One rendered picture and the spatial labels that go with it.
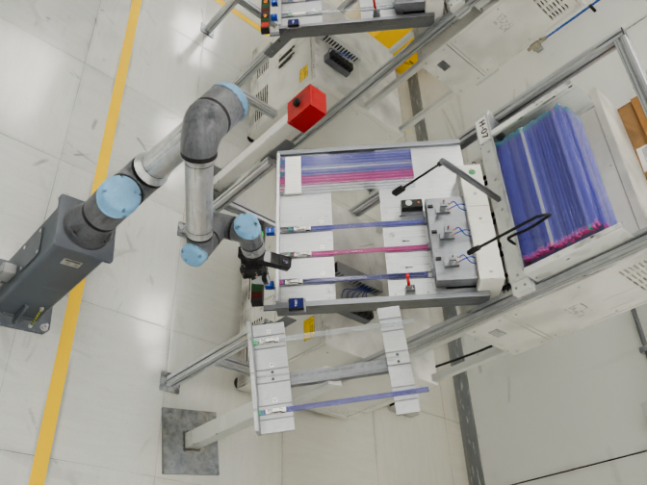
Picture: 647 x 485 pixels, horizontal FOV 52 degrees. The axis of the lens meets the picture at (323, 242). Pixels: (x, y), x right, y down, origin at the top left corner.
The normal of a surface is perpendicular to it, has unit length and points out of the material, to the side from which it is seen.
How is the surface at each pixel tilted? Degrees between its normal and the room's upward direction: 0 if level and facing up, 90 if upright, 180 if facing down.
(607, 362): 89
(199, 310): 0
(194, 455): 0
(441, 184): 46
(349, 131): 90
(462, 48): 90
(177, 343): 0
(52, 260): 90
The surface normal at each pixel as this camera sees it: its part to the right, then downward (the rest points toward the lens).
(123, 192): 0.62, -0.36
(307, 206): -0.07, -0.56
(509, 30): 0.04, 0.83
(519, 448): -0.74, -0.36
